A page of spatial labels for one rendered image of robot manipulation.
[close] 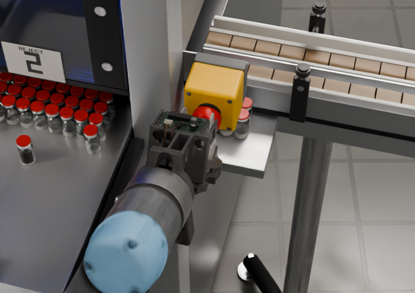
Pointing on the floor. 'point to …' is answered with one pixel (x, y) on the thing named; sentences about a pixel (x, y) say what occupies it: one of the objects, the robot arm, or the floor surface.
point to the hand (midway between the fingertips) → (200, 137)
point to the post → (155, 81)
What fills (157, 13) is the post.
